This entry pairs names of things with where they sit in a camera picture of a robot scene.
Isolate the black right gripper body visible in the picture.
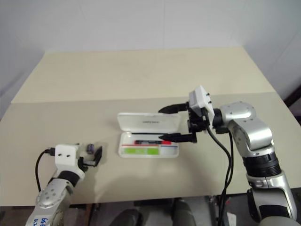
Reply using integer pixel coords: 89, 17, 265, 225
187, 101, 210, 144

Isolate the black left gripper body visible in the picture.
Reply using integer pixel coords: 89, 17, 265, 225
78, 156, 97, 171

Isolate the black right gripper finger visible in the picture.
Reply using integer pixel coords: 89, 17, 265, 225
158, 102, 189, 114
158, 133, 197, 144

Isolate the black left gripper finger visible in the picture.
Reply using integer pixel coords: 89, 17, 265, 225
93, 146, 103, 166

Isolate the black marker with red caps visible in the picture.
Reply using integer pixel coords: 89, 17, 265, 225
134, 139, 172, 145

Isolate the green eraser block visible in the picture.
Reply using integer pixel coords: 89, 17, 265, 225
121, 148, 159, 155

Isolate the white plastic pencil case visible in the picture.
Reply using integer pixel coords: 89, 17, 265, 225
117, 112, 182, 159

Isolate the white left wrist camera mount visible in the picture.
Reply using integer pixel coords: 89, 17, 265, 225
55, 144, 86, 182

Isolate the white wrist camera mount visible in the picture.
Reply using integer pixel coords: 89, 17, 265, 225
55, 144, 86, 182
189, 85, 214, 129

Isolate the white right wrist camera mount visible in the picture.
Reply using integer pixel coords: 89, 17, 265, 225
189, 85, 214, 129

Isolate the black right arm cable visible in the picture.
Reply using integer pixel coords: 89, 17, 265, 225
204, 115, 232, 226
221, 131, 234, 226

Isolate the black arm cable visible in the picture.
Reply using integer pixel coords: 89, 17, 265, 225
204, 115, 232, 226
35, 147, 56, 192
221, 131, 234, 226

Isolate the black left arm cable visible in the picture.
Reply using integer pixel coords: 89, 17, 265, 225
35, 147, 56, 192

